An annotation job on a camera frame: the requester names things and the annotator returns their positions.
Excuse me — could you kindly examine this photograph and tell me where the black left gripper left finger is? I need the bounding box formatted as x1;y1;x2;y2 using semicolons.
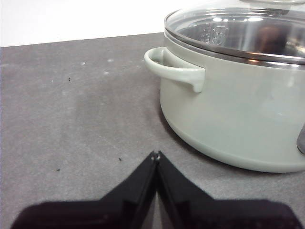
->
11;150;159;229

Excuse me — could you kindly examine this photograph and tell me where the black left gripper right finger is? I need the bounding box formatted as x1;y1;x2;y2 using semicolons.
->
156;150;300;229

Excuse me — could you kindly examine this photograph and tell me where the glass lid with green knob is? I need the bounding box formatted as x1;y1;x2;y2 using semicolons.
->
164;0;305;65

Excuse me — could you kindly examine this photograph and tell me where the pale green electric cooking pot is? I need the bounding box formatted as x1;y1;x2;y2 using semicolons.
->
144;35;305;173

